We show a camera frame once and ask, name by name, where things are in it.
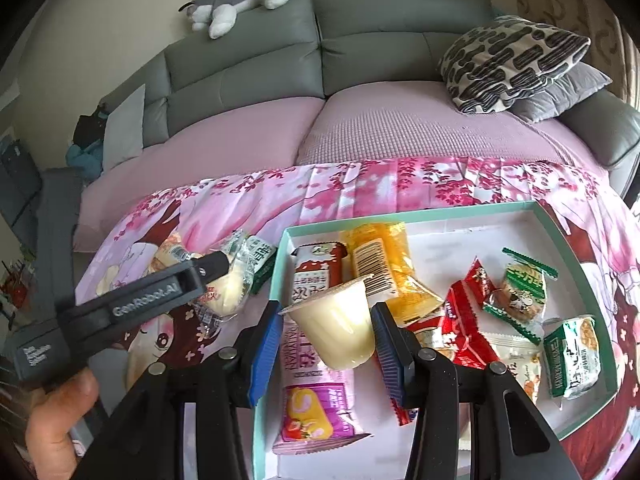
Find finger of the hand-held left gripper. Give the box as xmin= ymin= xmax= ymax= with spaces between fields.
xmin=194 ymin=251 xmax=237 ymax=287

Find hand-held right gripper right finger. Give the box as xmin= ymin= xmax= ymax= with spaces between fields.
xmin=371 ymin=302 xmax=583 ymax=480

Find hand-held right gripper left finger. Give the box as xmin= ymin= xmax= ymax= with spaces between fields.
xmin=75 ymin=300 xmax=286 ymax=480

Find yellow bread clear packet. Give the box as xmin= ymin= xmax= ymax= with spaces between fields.
xmin=194 ymin=230 xmax=279 ymax=327

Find yellow pudding cup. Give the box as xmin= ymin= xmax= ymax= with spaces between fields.
xmin=277 ymin=274 xmax=377 ymax=372

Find pink swiss roll packet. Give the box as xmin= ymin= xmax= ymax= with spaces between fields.
xmin=271 ymin=317 xmax=372 ymax=457

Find teal-edged white box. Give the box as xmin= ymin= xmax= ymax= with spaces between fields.
xmin=251 ymin=201 xmax=622 ymax=480

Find person's left hand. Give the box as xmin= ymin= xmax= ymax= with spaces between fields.
xmin=24 ymin=367 xmax=102 ymax=462

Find brown cake packet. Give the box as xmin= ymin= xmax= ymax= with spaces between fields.
xmin=149 ymin=231 xmax=202 ymax=274

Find pink printed blanket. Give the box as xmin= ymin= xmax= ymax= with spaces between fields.
xmin=72 ymin=156 xmax=640 ymax=480

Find maroon and white snack packet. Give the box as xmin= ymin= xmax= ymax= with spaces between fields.
xmin=291 ymin=241 xmax=350 ymax=295

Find orange cake packet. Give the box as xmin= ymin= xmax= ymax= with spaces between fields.
xmin=340 ymin=222 xmax=447 ymax=324

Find small red snack packet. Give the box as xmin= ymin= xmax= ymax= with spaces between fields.
xmin=462 ymin=257 xmax=497 ymax=311

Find white snack packet orange print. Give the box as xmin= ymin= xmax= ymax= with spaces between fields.
xmin=487 ymin=333 xmax=544 ymax=407

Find green-edged cookie packet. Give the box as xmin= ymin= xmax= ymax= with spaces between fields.
xmin=481 ymin=247 xmax=559 ymax=347

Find teal cloth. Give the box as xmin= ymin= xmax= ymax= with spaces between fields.
xmin=66 ymin=142 xmax=104 ymax=182

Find light grey pillow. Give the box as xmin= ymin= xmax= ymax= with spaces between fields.
xmin=102 ymin=83 xmax=147 ymax=171

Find black clothing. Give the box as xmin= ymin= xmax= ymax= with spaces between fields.
xmin=73 ymin=104 xmax=109 ymax=157

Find green and white snack packet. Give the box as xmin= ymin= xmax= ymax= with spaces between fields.
xmin=542 ymin=314 xmax=602 ymax=401

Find pink sofa seat cover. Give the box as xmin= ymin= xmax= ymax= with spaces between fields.
xmin=73 ymin=80 xmax=609 ymax=254

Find grey and white plush dog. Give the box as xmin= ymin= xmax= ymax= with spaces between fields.
xmin=178 ymin=0 xmax=294 ymax=40

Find grey sofa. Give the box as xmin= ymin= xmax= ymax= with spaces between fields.
xmin=35 ymin=0 xmax=640 ymax=251

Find grey velvet pillow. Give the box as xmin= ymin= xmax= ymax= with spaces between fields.
xmin=510 ymin=62 xmax=614 ymax=125

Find black and white patterned pillow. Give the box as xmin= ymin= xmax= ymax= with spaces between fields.
xmin=438 ymin=15 xmax=592 ymax=114

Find patterned beige curtain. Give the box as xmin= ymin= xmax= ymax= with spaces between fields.
xmin=507 ymin=0 xmax=640 ymax=109

